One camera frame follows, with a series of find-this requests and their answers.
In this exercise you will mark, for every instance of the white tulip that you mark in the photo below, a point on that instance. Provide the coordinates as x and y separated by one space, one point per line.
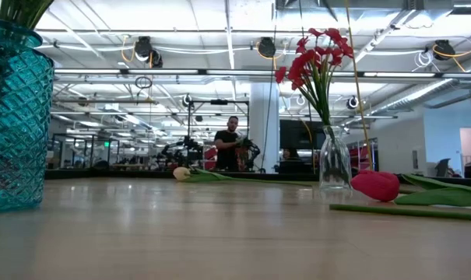
181 173

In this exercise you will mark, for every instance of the white pillar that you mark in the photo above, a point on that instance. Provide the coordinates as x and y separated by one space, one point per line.
264 128

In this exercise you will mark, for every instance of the red blossom bunch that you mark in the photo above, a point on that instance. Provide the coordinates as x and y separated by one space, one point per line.
303 64

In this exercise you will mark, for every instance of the grey chair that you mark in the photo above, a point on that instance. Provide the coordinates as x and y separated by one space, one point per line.
443 168

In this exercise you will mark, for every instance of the black monitor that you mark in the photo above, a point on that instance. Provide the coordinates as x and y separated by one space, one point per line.
297 134

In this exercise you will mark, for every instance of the person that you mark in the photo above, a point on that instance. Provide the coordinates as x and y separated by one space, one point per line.
290 155
226 151

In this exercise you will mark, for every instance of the black background robot arm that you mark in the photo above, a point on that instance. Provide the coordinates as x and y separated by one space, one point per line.
184 149
252 151

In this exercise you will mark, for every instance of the clear glass vase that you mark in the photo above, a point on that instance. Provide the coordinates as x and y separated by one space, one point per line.
335 175

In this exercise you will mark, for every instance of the red tulip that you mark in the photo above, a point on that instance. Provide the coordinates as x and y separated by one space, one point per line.
375 186

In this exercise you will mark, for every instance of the teal glass vase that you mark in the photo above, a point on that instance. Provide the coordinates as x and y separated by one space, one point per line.
21 128

